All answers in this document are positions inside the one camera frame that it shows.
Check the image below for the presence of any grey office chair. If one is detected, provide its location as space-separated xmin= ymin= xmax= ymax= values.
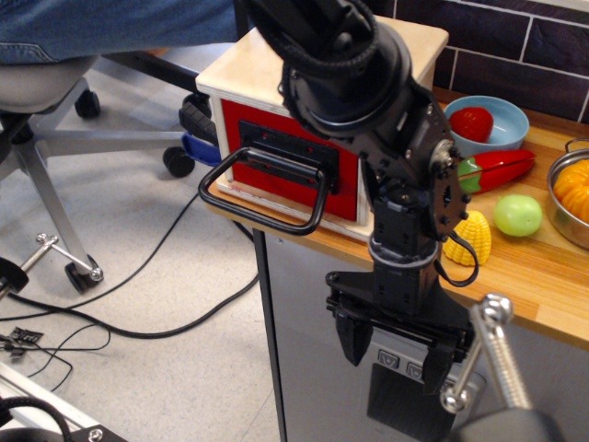
xmin=1 ymin=57 xmax=182 ymax=293

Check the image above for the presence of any red drawer with black handle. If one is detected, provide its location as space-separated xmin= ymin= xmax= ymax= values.
xmin=199 ymin=99 xmax=369 ymax=238

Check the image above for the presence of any yellow toy corn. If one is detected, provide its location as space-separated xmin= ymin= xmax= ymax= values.
xmin=443 ymin=211 xmax=491 ymax=266

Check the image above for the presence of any red toy chili pepper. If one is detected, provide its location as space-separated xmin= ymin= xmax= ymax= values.
xmin=458 ymin=149 xmax=536 ymax=194

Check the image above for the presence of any metal clamp screw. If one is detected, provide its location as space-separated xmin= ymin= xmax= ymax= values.
xmin=1 ymin=233 xmax=104 ymax=300
xmin=441 ymin=293 xmax=533 ymax=414

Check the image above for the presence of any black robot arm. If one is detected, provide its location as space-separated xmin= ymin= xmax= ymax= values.
xmin=245 ymin=1 xmax=472 ymax=395

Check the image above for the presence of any person in blue jeans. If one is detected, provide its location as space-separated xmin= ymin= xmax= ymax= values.
xmin=1 ymin=0 xmax=238 ymax=65

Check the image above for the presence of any black floor cable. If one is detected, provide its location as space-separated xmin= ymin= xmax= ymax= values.
xmin=0 ymin=192 xmax=261 ymax=341

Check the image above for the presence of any green toy apple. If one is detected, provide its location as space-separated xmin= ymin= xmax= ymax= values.
xmin=493 ymin=194 xmax=543 ymax=238

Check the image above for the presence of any aluminium rail with bracket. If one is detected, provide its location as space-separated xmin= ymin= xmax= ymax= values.
xmin=1 ymin=364 xmax=126 ymax=442

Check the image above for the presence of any metal clamp screw right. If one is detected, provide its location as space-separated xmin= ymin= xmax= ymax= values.
xmin=441 ymin=293 xmax=533 ymax=414

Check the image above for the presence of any orange toy pumpkin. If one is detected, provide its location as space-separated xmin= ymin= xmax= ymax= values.
xmin=553 ymin=159 xmax=588 ymax=223

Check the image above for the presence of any steel pot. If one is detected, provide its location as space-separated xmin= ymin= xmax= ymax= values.
xmin=546 ymin=137 xmax=588 ymax=250

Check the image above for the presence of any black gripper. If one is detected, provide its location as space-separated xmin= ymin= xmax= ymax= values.
xmin=326 ymin=264 xmax=474 ymax=395

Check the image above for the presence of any light blue bowl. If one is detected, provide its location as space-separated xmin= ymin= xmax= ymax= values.
xmin=445 ymin=96 xmax=529 ymax=157

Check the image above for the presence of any metal clamp screw left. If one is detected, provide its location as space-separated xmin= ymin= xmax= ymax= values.
xmin=1 ymin=233 xmax=104 ymax=300

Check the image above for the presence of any red toy strawberry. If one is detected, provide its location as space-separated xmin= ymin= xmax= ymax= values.
xmin=449 ymin=107 xmax=494 ymax=143

